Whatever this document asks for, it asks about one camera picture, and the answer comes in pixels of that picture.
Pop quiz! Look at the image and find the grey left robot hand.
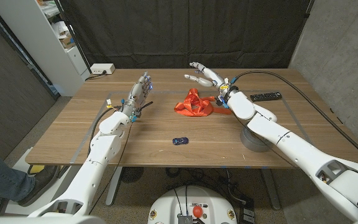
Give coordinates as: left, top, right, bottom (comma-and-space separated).
121, 72, 154, 119

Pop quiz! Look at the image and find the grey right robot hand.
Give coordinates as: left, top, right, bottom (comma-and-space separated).
184, 62, 235, 96

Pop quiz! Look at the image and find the orange satin ribbon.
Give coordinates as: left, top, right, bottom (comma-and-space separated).
174, 88, 233, 118

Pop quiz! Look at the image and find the small blue toy car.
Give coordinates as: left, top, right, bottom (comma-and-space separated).
172, 137, 190, 146

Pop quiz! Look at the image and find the white power outlet box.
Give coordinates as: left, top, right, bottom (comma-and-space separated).
90, 63, 116, 75

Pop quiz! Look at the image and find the black fabric curtain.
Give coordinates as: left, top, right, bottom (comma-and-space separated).
59, 0, 315, 70

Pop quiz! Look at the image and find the black remote control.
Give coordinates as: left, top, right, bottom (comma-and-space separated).
249, 91, 283, 103

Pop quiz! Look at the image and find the cardboard box with blue tape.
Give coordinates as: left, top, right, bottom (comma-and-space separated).
60, 34, 76, 49

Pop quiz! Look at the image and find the black stand pole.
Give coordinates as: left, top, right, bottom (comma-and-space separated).
53, 0, 93, 75

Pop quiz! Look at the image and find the grey table leg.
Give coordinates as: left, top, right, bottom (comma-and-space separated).
105, 166, 123, 207
259, 167, 282, 211

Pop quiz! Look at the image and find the white shelf cabinet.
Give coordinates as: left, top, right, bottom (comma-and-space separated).
0, 0, 91, 97

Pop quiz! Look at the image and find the white robot torso base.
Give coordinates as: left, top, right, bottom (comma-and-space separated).
147, 185, 238, 224

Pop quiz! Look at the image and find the dark brown shoe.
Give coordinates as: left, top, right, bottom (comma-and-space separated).
17, 165, 59, 208

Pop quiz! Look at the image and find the black floor power strip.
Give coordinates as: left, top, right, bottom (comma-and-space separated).
239, 198, 256, 224

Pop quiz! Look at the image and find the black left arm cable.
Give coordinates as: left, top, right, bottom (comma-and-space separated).
87, 106, 121, 158

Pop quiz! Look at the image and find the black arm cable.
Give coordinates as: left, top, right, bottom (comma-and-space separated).
232, 70, 358, 170
87, 106, 121, 158

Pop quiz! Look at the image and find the grey duct tape roll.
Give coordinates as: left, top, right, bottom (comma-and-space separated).
239, 126, 273, 153

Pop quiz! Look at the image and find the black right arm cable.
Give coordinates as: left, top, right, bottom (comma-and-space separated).
232, 70, 358, 170

